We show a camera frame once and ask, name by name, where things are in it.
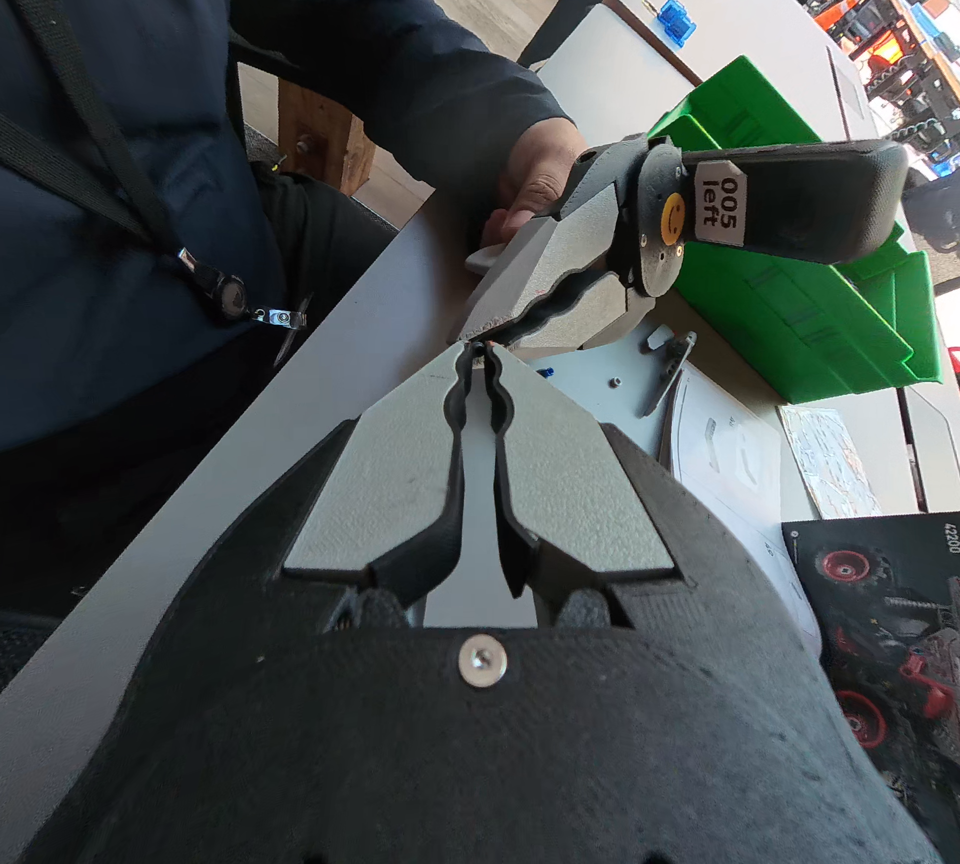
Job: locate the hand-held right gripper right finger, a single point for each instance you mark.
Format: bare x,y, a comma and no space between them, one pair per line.
577,497

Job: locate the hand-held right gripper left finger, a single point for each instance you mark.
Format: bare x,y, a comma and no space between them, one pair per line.
375,489

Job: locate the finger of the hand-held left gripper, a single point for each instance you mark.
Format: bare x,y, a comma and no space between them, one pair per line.
585,317
547,257

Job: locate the person's left forearm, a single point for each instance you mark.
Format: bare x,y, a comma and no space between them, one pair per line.
420,69

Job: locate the dark grey lego fin piece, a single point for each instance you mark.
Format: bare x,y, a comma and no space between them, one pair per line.
664,377

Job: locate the black lego set box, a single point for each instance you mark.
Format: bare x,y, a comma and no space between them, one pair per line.
885,624

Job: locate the person's left hand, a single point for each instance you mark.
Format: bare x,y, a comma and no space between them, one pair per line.
536,174

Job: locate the green plastic bin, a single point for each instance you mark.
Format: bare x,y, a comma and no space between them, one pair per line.
810,324

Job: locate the white instruction booklet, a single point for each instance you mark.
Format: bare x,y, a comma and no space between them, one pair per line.
720,444

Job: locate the storage shelves with bins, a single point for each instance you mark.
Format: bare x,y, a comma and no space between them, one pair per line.
900,54

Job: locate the orange traffic cone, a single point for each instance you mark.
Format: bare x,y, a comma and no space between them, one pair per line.
844,9

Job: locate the blue plastic clip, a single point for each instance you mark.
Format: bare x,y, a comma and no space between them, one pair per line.
677,24

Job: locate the person's lap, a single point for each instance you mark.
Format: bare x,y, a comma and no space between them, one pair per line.
150,489

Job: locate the badge reel clip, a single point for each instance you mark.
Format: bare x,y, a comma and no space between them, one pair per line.
229,296

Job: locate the wooden table leg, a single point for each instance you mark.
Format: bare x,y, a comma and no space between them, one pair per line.
322,122

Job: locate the person's torso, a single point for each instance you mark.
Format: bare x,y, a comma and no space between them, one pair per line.
112,219

